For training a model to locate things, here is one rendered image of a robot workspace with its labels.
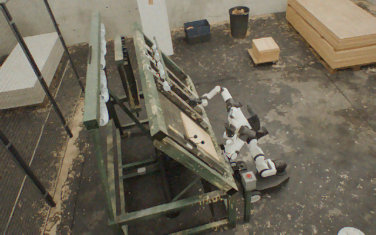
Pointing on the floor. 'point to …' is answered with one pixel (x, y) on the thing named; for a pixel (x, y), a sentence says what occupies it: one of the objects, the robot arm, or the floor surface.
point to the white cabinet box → (154, 15)
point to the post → (247, 205)
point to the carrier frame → (174, 207)
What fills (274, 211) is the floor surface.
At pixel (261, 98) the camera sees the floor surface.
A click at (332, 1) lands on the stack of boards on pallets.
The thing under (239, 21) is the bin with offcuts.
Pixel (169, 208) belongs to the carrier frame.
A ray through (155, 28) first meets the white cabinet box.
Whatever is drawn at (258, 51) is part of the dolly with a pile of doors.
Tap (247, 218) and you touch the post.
